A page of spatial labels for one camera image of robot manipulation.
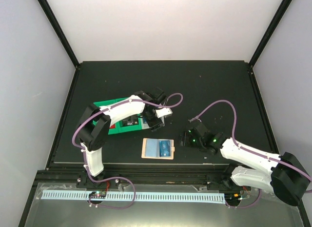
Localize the black frame post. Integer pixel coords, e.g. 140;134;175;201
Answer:
249;0;292;68
37;0;79;68

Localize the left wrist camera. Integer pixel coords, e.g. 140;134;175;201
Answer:
156;107;173;118

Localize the tan leather card holder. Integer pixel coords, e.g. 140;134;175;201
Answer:
141;138;175;160

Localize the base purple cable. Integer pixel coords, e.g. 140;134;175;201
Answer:
88;176;137;210
225;189;261;210

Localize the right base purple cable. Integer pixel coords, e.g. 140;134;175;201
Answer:
225;189;261;210

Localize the circuit board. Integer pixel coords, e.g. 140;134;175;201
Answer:
89;191;107;199
224;193;250;202

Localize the black card stack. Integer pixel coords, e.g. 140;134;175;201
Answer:
121;115;138;127

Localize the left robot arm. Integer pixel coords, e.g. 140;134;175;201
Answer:
72;88;167;187

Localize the black frame post left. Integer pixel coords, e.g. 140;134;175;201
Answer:
37;0;79;68

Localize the green bin left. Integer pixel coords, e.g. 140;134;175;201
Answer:
94;98;122;135

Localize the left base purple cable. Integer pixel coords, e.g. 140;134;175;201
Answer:
88;176;137;210

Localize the white slotted cable duct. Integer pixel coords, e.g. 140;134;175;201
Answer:
41;190;226;204

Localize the black frame post right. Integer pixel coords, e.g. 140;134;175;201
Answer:
249;0;292;68

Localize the white bin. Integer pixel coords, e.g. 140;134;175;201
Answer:
141;117;165;131

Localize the left circuit board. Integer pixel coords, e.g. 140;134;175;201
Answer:
89;191;107;199

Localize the green bin middle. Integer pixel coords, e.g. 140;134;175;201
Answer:
114;97;144;134

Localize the green bin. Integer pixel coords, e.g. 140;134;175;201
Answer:
114;97;144;134
94;98;122;135

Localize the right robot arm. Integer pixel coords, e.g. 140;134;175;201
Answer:
181;120;311;206

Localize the right circuit board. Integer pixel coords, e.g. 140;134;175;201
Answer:
224;193;250;202

